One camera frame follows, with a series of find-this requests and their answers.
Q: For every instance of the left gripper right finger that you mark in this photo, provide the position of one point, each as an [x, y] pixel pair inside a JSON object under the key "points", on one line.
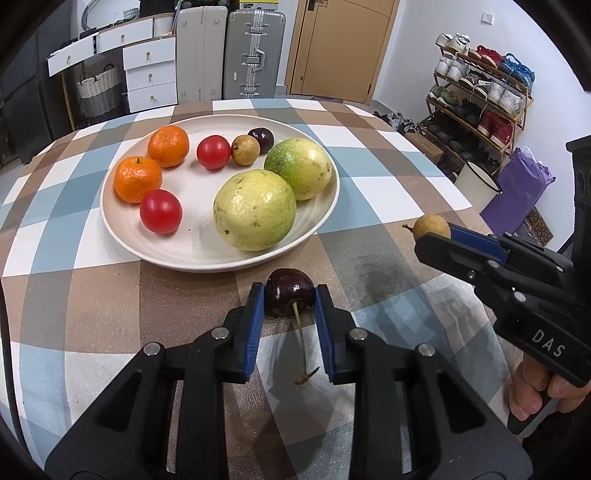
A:
{"points": [[415, 415]]}

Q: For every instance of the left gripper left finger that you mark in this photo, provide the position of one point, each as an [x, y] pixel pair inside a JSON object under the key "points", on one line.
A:
{"points": [[162, 415]]}

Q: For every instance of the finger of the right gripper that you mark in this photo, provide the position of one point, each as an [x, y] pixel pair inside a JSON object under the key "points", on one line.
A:
{"points": [[432, 250], [512, 252]]}

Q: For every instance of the brown longan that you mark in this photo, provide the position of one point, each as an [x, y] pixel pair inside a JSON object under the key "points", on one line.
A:
{"points": [[429, 223], [245, 150]]}

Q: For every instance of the dark cherry with stem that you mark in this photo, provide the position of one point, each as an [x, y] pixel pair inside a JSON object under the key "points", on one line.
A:
{"points": [[287, 293]]}

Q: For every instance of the large yellow-green guava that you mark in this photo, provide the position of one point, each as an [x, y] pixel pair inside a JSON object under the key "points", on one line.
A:
{"points": [[254, 210]]}

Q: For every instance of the red tomato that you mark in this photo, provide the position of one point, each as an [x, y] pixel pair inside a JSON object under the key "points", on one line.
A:
{"points": [[160, 212], [213, 152]]}

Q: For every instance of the orange mandarin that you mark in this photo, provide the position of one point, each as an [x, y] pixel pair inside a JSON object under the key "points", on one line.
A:
{"points": [[134, 177], [168, 146]]}

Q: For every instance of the right hand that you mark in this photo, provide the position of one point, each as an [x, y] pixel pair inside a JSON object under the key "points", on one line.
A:
{"points": [[531, 379]]}

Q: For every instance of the white bucket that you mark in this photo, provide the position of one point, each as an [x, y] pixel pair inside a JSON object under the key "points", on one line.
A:
{"points": [[477, 186]]}

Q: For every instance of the purple bag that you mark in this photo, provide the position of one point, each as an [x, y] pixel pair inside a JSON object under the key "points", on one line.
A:
{"points": [[522, 181]]}

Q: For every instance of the checkered tablecloth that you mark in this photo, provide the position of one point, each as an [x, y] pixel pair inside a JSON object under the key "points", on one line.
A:
{"points": [[79, 306]]}

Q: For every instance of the wooden shoe rack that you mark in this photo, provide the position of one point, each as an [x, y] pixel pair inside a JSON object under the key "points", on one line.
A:
{"points": [[478, 105]]}

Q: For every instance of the green guava on plate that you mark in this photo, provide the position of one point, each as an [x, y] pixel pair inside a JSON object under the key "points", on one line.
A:
{"points": [[303, 164]]}

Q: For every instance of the cream round plate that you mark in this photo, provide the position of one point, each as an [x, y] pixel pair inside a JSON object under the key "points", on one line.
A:
{"points": [[196, 246]]}

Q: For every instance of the dark cherry on plate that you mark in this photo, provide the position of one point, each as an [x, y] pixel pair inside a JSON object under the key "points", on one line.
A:
{"points": [[264, 137]]}

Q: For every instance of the wooden door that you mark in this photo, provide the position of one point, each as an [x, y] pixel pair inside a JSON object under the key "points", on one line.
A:
{"points": [[338, 48]]}

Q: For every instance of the silver suitcase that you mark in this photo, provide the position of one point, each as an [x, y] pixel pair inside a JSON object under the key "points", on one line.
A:
{"points": [[253, 44]]}

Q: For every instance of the yellow black box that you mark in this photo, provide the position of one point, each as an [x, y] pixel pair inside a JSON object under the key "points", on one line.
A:
{"points": [[271, 5]]}

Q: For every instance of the black refrigerator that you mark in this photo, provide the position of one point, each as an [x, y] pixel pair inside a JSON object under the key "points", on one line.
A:
{"points": [[34, 107]]}

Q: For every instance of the beige suitcase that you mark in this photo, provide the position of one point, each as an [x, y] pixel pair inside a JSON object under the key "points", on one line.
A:
{"points": [[200, 38]]}

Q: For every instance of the woven laundry basket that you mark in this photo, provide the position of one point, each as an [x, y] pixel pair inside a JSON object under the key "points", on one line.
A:
{"points": [[100, 93]]}

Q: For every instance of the white drawer desk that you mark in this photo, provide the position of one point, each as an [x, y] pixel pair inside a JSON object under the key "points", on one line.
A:
{"points": [[147, 47]]}

